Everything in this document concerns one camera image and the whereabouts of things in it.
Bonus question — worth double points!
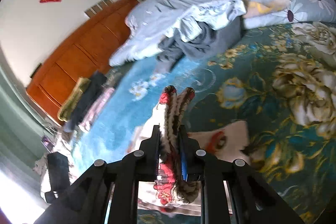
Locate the blue-grey floral duvet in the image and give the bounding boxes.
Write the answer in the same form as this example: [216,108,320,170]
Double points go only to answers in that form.
[109,0,336,67]

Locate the dark folded cloth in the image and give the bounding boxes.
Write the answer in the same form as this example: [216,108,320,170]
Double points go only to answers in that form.
[63,71,108,132]

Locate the beige wall socket panel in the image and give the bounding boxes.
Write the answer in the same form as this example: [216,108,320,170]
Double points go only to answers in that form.
[84,0,112,17]

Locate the small dark device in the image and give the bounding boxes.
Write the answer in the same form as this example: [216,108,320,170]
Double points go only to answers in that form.
[41,136,54,148]

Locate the grey garment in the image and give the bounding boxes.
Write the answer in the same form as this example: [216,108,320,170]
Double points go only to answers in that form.
[154,18,243,73]

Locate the yellow-green folded cloth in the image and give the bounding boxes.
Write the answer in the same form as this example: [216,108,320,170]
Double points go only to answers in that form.
[57,77,91,122]

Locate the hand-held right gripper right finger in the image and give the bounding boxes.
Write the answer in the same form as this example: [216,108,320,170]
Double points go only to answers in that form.
[178,126,306,224]

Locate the light blue garment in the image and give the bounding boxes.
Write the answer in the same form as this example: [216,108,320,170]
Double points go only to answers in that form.
[164,0,247,42]

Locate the red patterned fleece garment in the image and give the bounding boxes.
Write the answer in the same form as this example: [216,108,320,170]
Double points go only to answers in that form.
[136,85,205,214]

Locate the pink folded cloth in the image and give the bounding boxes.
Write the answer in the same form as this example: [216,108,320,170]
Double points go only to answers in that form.
[79,88,116,132]

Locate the teal floral bed blanket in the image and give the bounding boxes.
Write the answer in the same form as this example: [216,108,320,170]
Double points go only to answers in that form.
[60,21,336,224]

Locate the pillow with yellow print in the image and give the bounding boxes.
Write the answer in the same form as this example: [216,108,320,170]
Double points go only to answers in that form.
[243,0,292,28]

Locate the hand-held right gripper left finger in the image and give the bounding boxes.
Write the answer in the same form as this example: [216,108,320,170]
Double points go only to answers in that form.
[34,125,161,224]

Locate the wooden headboard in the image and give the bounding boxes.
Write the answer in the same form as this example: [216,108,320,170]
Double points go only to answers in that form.
[26,0,143,126]

